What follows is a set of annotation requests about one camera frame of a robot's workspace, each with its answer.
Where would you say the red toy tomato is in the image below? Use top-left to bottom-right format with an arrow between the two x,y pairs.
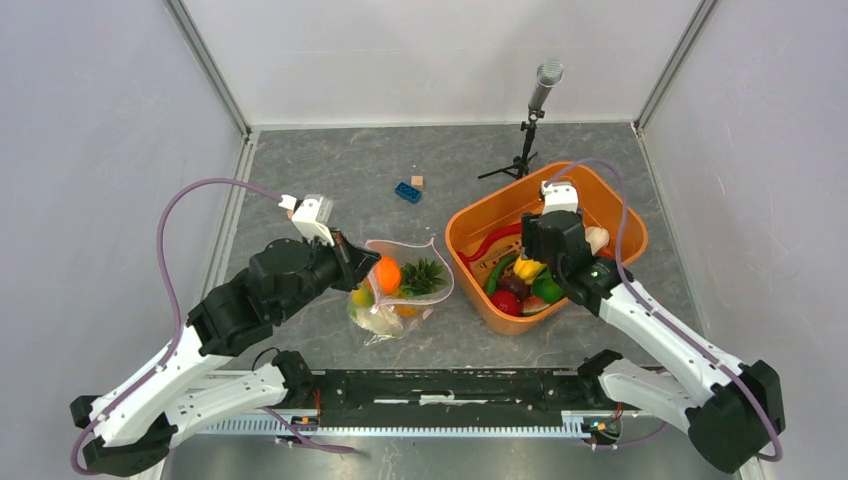
489,290 -> 522,317

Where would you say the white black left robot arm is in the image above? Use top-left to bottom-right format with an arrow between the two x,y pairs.
70,230 -> 381,477

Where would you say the blue lego brick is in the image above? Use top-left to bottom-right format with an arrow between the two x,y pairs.
394,182 -> 422,204

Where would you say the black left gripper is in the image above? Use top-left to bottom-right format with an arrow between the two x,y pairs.
277,225 -> 383,321

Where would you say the toy orange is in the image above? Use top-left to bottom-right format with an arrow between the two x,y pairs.
373,256 -> 403,294

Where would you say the orange plastic bin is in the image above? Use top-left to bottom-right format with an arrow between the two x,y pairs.
445,161 -> 648,335

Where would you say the toy pineapple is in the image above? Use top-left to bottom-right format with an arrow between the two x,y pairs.
391,258 -> 447,299

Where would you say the dark purple toy fruit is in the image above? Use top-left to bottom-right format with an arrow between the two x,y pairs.
497,274 -> 530,301

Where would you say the yellow toy banana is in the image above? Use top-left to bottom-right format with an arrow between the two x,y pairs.
513,257 -> 547,285

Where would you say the red toy chili pepper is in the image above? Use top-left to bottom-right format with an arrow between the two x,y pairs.
458,223 -> 522,270

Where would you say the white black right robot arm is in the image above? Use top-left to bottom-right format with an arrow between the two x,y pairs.
521,211 -> 785,473

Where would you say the toy lemon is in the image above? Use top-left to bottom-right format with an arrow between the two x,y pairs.
350,285 -> 375,308

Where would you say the toy bok choy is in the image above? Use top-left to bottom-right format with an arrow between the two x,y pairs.
530,226 -> 610,306

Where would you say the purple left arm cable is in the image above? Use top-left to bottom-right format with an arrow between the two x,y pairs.
71,177 -> 362,477

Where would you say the toy watermelon slice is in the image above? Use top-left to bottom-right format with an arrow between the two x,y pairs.
521,296 -> 551,317

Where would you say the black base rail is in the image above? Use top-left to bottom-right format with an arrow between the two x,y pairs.
273,368 -> 630,428

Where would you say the green toy cucumber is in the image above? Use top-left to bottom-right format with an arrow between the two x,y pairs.
483,253 -> 519,296

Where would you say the grey microphone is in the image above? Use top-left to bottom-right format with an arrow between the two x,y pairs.
527,58 -> 564,111

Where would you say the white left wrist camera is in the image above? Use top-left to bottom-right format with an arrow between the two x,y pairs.
278,194 -> 334,246

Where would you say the toy cauliflower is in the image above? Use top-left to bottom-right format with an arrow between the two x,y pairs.
349,307 -> 405,338

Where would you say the clear pink-dotted zip bag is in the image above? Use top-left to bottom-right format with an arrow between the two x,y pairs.
346,237 -> 455,342

